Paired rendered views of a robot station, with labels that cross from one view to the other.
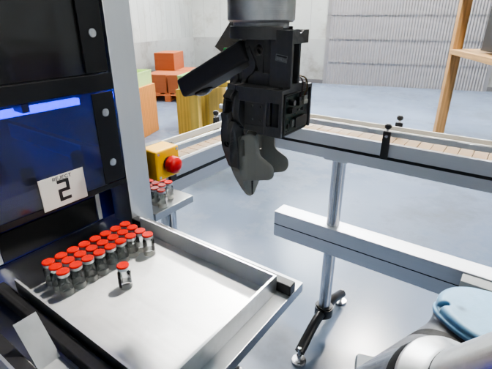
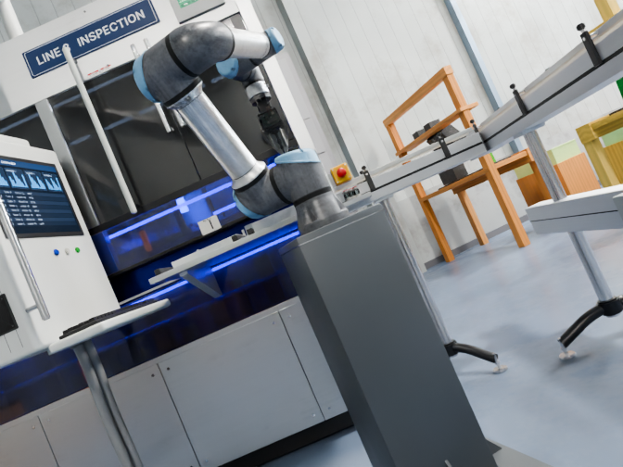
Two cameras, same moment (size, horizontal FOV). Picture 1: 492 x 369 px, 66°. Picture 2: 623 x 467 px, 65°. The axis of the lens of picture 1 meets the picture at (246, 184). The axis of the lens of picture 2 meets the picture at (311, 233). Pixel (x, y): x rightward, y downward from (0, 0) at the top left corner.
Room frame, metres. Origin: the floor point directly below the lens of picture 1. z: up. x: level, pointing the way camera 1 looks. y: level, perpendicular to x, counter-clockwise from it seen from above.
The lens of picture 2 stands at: (-0.49, -1.36, 0.74)
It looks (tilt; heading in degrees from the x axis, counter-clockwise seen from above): 2 degrees up; 56
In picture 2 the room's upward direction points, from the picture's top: 24 degrees counter-clockwise
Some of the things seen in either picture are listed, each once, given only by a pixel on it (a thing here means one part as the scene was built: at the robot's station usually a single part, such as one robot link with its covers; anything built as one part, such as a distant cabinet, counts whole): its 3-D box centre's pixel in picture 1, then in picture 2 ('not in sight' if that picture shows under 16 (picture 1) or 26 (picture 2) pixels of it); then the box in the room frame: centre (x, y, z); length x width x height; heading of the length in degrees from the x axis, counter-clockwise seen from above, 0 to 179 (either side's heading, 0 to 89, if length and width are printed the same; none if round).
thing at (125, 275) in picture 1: (124, 276); not in sight; (0.52, 0.21, 0.90); 0.02 x 0.02 x 0.04
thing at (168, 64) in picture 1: (176, 75); not in sight; (6.97, 1.25, 0.37); 1.28 x 0.97 x 0.73; 162
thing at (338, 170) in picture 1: (330, 243); (570, 221); (1.31, -0.35, 0.46); 0.09 x 0.09 x 0.77; 54
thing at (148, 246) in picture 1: (148, 244); not in sight; (0.62, 0.19, 0.91); 0.02 x 0.02 x 0.05
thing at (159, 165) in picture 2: not in sight; (123, 139); (0.19, 0.65, 1.51); 0.47 x 0.01 x 0.59; 144
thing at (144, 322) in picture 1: (147, 285); (292, 216); (0.50, 0.16, 0.90); 0.34 x 0.26 x 0.04; 54
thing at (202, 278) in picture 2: not in sight; (202, 285); (0.18, 0.44, 0.80); 0.34 x 0.03 x 0.13; 54
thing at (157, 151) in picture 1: (158, 159); (340, 174); (0.84, 0.21, 1.00); 0.08 x 0.07 x 0.07; 54
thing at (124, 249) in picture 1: (106, 259); not in sight; (0.57, 0.25, 0.91); 0.18 x 0.02 x 0.05; 144
